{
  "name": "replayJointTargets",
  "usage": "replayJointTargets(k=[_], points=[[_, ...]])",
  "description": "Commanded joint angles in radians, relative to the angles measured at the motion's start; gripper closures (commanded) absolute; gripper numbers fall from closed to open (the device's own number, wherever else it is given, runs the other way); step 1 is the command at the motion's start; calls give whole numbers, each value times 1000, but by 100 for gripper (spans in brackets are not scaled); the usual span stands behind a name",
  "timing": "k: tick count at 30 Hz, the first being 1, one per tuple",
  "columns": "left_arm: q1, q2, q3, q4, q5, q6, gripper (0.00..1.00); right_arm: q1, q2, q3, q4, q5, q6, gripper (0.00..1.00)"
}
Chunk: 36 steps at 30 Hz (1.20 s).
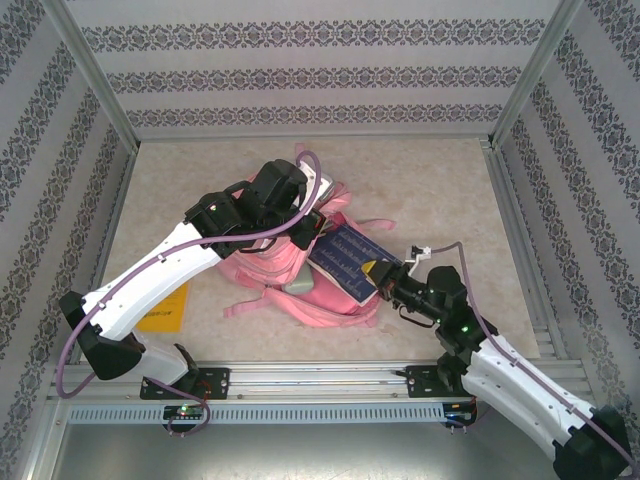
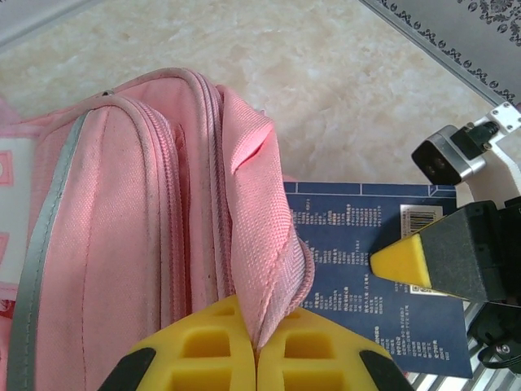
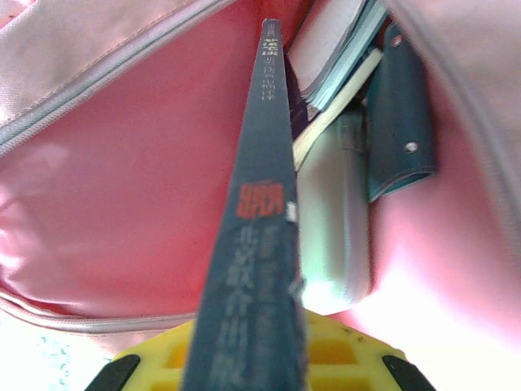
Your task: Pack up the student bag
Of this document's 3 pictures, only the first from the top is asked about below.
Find right small circuit board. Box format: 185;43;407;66
443;401;480;427

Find yellow book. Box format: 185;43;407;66
137;283;194;334

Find small circuit board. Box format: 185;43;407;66
162;403;207;427
443;401;480;427

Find grey metal panel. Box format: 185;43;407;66
29;394;621;480

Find pink school backpack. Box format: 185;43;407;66
214;143;399;330

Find navy blue printed notebook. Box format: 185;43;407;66
307;223;401;305

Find grey slotted cable duct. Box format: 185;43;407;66
67;403;446;425

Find left small circuit board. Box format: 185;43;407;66
162;403;207;427

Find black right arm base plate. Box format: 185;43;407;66
402;363;499;400

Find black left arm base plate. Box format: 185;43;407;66
139;367;231;401

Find aluminium mounting rail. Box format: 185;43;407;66
47;360;594;401

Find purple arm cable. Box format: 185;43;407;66
55;151;322;440
430;242;640;471

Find pale green pencil case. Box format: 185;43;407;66
284;267;317;297

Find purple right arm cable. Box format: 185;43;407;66
430;242;640;471

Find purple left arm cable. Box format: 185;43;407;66
55;151;322;440

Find aluminium side rail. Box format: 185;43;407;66
67;142;141;365
479;139;571;361

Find short black right gripper cable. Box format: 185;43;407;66
397;304;437;330

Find aluminium frame post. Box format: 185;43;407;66
40;0;141;151
488;0;585;151

